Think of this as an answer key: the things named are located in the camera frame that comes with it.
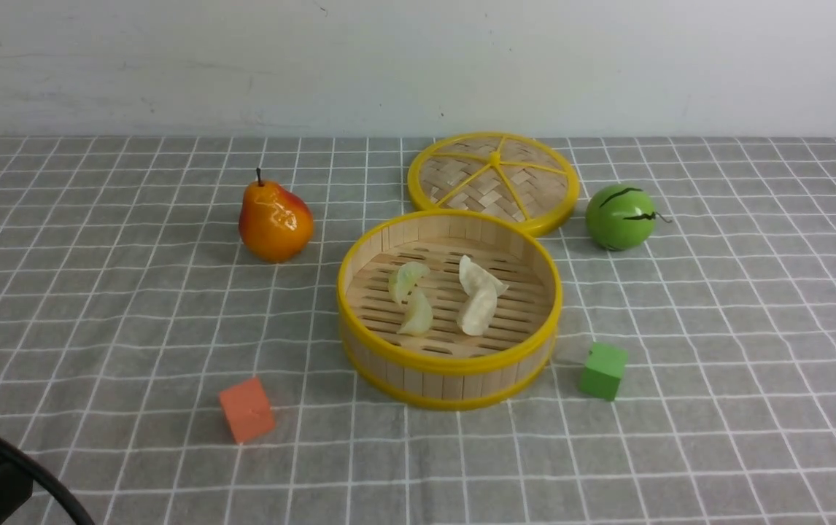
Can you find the pale dumpling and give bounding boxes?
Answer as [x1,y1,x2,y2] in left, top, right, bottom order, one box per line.
[397,288,433,336]
[387,260,430,306]

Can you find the white dumpling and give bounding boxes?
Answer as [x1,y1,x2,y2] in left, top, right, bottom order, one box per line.
[458,254,509,296]
[456,282,498,337]

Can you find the yellow bamboo steamer tray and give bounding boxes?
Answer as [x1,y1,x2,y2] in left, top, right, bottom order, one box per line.
[336,209,562,410]

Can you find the yellow woven steamer lid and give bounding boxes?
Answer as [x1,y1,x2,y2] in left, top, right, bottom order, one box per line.
[406,132,579,237]

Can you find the grey checkered tablecloth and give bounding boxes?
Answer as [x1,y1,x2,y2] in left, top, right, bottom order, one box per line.
[0,136,836,524]

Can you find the orange foam cube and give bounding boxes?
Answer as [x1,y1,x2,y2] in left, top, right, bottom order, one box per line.
[218,376,276,444]

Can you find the orange yellow toy pear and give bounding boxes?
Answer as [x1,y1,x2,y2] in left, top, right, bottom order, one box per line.
[238,167,314,263]

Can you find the green foam cube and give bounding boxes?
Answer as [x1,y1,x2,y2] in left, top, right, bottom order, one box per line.
[578,342,629,402]

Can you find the green toy watermelon ball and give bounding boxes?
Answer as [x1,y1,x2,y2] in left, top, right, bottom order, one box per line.
[585,184,673,252]

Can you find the black camera cable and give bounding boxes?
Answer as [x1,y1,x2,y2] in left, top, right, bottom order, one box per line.
[0,414,96,525]

